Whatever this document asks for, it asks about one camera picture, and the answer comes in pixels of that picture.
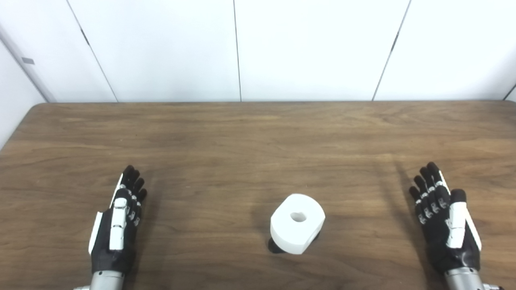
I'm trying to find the black plastic holder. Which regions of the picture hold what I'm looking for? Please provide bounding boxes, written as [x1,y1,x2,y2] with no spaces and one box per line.
[268,232,321,254]

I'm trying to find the grey wall corner trim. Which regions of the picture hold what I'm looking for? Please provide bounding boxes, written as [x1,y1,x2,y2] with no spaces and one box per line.
[0,24,57,103]

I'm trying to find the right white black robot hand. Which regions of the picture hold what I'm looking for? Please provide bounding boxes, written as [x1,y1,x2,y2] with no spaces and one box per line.
[409,162,482,274]

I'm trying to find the round white plastic piece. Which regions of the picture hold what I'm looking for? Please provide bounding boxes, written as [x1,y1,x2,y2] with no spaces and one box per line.
[270,194,326,255]

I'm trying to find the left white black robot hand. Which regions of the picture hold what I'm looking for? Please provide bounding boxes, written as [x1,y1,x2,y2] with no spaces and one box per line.
[88,165,148,275]

